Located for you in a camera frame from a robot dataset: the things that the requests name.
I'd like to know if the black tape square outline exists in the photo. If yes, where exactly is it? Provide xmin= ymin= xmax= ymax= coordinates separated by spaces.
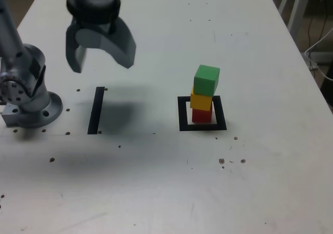
xmin=177 ymin=95 xmax=227 ymax=132

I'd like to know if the white cable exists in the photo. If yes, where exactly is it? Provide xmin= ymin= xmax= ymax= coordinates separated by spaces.
xmin=304 ymin=27 xmax=333 ymax=81

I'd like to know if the green cube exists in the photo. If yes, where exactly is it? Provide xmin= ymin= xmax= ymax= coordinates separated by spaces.
xmin=193 ymin=64 xmax=221 ymax=97

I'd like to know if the yellow cube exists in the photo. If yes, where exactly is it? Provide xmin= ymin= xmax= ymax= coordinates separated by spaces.
xmin=189 ymin=87 xmax=213 ymax=112

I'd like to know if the red cube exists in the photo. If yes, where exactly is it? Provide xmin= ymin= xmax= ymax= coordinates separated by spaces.
xmin=191 ymin=108 xmax=213 ymax=123

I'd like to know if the white furniture frame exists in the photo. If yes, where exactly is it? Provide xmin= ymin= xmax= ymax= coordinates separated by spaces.
xmin=272 ymin=0 xmax=313 ymax=38

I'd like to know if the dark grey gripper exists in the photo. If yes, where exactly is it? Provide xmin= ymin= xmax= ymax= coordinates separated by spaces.
xmin=65 ymin=18 xmax=137 ymax=74

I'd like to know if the black tape strip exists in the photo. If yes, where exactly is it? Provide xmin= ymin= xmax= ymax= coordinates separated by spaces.
xmin=87 ymin=86 xmax=105 ymax=135

